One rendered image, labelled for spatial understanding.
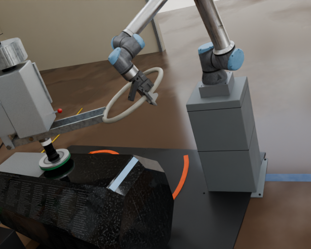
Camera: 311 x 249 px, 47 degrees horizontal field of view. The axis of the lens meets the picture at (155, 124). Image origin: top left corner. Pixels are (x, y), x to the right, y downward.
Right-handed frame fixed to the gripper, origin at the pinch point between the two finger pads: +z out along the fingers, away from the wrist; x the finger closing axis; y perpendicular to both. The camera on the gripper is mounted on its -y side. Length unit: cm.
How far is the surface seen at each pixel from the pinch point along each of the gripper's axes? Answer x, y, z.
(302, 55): 189, 255, 177
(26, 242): 106, -130, 43
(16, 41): 36, -27, -74
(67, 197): 29, -73, 13
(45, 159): 63, -68, -6
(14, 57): 34, -34, -68
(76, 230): 14, -82, 26
